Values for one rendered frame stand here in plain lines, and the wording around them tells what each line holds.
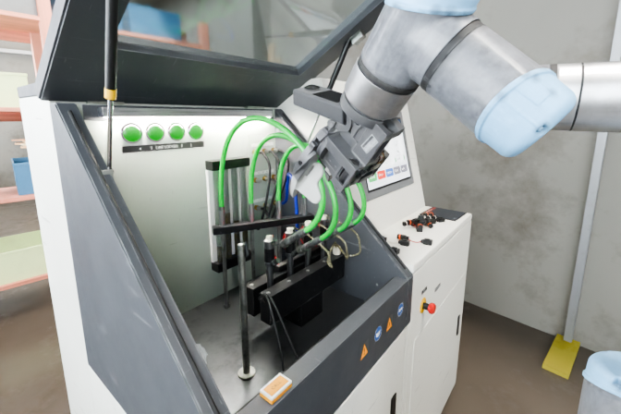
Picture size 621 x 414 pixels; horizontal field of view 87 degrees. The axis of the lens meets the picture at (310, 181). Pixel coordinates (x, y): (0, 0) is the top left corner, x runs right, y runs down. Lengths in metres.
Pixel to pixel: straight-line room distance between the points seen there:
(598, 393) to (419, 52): 0.45
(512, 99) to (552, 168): 2.24
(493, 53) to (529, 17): 2.32
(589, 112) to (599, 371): 0.30
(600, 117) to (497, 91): 0.16
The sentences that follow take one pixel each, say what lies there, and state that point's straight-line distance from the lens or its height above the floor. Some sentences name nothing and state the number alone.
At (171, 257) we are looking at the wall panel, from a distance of 1.06.
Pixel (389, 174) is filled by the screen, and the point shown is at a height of 1.18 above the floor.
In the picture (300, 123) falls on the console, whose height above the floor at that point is 1.40.
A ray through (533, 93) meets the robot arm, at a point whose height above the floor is 1.44.
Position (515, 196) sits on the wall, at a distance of 2.63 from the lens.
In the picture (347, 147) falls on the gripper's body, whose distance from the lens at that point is 0.44.
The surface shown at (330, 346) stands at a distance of 0.77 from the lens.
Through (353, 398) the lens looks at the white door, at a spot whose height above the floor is 0.77.
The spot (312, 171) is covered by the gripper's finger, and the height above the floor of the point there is 1.34.
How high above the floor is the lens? 1.42
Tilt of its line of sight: 11 degrees down
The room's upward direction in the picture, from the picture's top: straight up
